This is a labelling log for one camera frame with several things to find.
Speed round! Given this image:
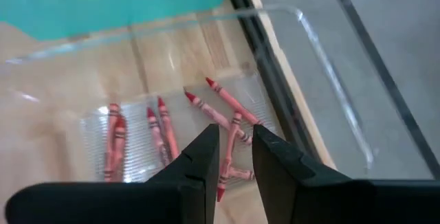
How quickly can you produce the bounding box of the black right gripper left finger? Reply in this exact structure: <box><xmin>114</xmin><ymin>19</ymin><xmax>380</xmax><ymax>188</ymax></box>
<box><xmin>5</xmin><ymin>124</ymin><xmax>221</xmax><ymax>224</ymax></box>

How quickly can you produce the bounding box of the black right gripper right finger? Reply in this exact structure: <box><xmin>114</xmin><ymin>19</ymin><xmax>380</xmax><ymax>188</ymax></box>
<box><xmin>252</xmin><ymin>124</ymin><xmax>440</xmax><ymax>224</ymax></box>

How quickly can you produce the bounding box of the red crayon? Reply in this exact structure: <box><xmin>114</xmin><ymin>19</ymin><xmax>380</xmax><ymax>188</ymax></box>
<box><xmin>146</xmin><ymin>107</ymin><xmax>172</xmax><ymax>167</ymax></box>
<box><xmin>157</xmin><ymin>96</ymin><xmax>180</xmax><ymax>160</ymax></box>
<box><xmin>205</xmin><ymin>76</ymin><xmax>265</xmax><ymax>126</ymax></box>
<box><xmin>104</xmin><ymin>102</ymin><xmax>121</xmax><ymax>183</ymax></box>
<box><xmin>183</xmin><ymin>89</ymin><xmax>254</xmax><ymax>146</ymax></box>
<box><xmin>215</xmin><ymin>111</ymin><xmax>243</xmax><ymax>203</ymax></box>
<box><xmin>111</xmin><ymin>115</ymin><xmax>128</xmax><ymax>182</ymax></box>

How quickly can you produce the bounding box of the clear plastic bin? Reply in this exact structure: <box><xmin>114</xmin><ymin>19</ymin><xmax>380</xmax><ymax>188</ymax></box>
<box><xmin>0</xmin><ymin>5</ymin><xmax>377</xmax><ymax>192</ymax></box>

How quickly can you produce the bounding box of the teal plastic bin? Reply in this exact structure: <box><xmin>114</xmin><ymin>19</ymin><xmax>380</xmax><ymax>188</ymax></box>
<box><xmin>0</xmin><ymin>0</ymin><xmax>237</xmax><ymax>42</ymax></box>

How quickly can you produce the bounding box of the black metal table frame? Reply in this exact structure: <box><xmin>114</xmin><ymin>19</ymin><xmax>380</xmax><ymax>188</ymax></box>
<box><xmin>227</xmin><ymin>0</ymin><xmax>326</xmax><ymax>165</ymax></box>

